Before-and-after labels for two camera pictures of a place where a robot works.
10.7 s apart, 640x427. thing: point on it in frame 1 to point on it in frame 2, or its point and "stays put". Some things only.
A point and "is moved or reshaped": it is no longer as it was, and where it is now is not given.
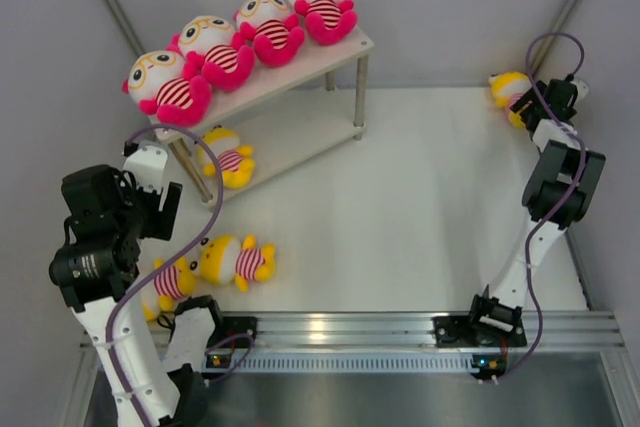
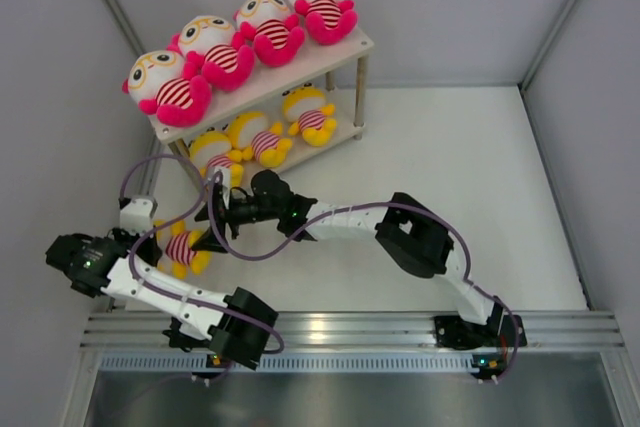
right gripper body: x=535 y=106 to x=246 y=211
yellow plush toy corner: x=505 y=89 to x=305 y=108
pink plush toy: x=265 y=18 stays put
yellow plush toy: x=179 y=282 is moved or reshaped
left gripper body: x=154 y=223 to x=145 y=248
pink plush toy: x=329 y=16 stays put
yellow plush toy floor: x=223 y=259 to x=252 y=137
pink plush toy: x=215 y=52 stays put
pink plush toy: x=165 y=85 stays put
